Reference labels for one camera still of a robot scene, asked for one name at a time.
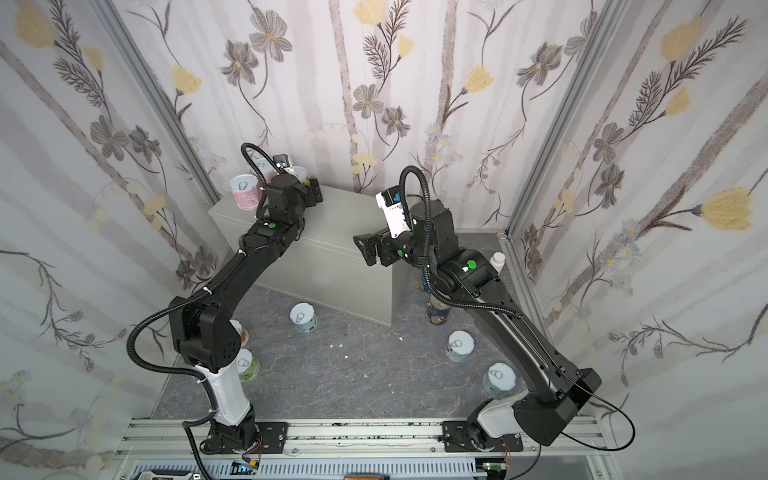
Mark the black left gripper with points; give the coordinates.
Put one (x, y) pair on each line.
(312, 192)

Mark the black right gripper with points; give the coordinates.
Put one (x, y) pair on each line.
(372, 249)

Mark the yellow can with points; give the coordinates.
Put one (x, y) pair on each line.
(301, 174)

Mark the pink can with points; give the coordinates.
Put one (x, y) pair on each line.
(267, 170)
(246, 191)

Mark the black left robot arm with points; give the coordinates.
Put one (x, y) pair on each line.
(202, 331)

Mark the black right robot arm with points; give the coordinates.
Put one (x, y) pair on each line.
(421, 233)

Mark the grey metal cabinet counter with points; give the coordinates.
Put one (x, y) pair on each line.
(325, 267)

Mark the teal can near cabinet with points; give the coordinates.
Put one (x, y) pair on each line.
(303, 317)

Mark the dark blue can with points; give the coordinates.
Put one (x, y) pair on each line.
(436, 311)

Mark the white plastic bottle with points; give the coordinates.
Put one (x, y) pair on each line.
(498, 261)

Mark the light blue can right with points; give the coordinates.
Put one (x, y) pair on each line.
(460, 346)

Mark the orange can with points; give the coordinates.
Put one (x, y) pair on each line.
(242, 332)

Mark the green can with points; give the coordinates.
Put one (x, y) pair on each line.
(247, 365)

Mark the light can far right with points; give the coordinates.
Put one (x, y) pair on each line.
(499, 380)

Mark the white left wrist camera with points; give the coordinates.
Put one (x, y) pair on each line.
(282, 163)

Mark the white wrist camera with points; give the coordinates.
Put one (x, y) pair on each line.
(282, 163)
(390, 202)

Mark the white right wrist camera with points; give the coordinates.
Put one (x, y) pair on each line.
(390, 202)

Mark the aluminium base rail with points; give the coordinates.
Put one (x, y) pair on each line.
(411, 449)

